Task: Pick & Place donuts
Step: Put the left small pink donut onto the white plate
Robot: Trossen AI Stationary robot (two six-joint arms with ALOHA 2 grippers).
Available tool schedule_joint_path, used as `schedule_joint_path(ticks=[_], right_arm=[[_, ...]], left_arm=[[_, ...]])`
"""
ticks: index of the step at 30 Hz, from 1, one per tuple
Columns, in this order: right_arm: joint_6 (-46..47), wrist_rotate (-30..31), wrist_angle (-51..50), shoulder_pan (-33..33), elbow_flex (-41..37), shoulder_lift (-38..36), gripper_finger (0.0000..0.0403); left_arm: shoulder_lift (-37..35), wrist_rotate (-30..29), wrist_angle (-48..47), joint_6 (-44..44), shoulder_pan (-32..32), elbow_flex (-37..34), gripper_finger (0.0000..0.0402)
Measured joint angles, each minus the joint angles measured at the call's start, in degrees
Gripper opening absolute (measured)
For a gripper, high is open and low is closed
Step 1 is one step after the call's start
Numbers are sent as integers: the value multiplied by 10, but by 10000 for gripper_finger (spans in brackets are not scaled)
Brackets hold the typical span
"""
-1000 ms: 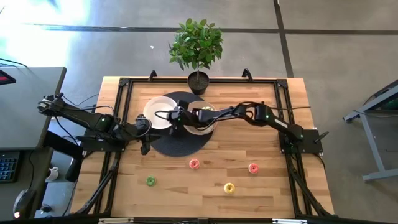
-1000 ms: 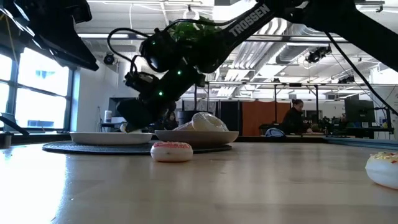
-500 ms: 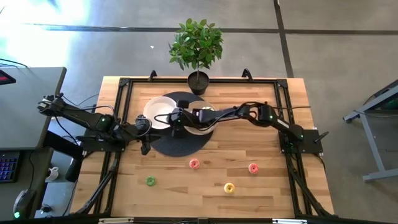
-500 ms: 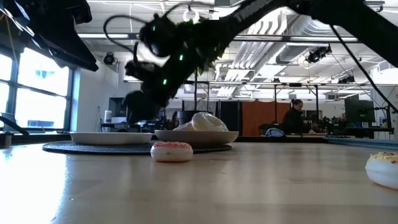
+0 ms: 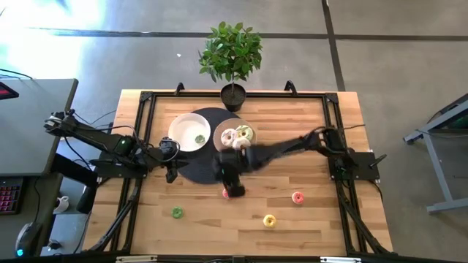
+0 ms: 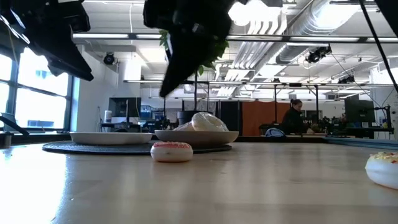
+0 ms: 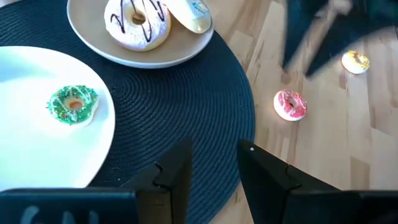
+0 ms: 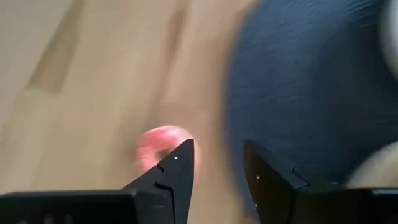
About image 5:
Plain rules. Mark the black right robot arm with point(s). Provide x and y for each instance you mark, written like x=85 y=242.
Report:
x=285 y=148

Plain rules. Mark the small yellow donut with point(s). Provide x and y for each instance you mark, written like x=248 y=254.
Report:
x=269 y=220

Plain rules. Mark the dark grey desk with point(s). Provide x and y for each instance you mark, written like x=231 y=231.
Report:
x=25 y=139

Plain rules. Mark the white round plate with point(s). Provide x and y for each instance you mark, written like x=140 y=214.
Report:
x=186 y=128

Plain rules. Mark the grey metal cart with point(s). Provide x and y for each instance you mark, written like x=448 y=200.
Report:
x=438 y=175

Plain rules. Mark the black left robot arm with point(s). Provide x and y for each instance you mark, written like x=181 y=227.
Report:
x=109 y=142

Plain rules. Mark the large green white frosted donut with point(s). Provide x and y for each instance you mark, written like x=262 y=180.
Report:
x=245 y=131

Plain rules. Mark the backlit computer keyboard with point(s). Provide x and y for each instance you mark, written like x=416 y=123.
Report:
x=10 y=195

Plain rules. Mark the small green donut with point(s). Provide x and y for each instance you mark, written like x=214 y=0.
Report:
x=177 y=212
x=199 y=139

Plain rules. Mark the small pink donut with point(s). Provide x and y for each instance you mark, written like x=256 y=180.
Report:
x=225 y=194
x=298 y=197

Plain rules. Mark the silver metal bracket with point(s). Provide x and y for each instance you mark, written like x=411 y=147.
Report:
x=136 y=259
x=340 y=259

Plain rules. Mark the black computer mouse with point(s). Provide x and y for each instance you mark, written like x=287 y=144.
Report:
x=27 y=237

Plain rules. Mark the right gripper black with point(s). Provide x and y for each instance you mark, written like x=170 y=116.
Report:
x=234 y=162

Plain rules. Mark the green potted plant black pot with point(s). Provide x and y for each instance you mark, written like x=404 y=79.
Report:
x=230 y=51

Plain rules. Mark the black aluminium table frame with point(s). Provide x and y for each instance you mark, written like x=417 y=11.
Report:
x=285 y=95

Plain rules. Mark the dark monitor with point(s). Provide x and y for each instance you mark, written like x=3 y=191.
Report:
x=7 y=91

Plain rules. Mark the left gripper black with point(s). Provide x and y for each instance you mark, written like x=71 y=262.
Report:
x=169 y=149

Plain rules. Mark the beige round plate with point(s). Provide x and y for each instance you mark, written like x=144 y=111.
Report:
x=219 y=146

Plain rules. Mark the small black plug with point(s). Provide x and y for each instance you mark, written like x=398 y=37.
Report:
x=55 y=244

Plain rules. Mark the large pink sprinkled donut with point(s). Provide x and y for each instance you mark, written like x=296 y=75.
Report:
x=227 y=137

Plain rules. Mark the dark round woven placemat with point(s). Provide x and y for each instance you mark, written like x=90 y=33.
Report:
x=201 y=168

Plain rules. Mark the white mug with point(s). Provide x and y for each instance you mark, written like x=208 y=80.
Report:
x=62 y=204

